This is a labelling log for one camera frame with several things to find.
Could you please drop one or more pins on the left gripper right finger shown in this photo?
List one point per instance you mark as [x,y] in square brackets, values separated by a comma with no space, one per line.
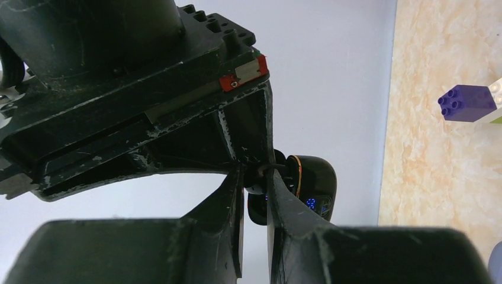
[294,248]

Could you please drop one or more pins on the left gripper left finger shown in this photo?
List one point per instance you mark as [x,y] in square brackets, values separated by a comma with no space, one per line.
[215,248]

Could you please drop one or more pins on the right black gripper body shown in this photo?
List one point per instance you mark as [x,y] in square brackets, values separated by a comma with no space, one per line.
[105,91]

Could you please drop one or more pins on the small black earbud case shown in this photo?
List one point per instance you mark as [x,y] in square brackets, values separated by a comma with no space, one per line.
[310,179]

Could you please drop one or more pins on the silver lilac oval case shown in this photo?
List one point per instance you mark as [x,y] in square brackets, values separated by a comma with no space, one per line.
[494,264]

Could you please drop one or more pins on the purple white green brick stack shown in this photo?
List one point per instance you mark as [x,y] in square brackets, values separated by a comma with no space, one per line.
[471,103]

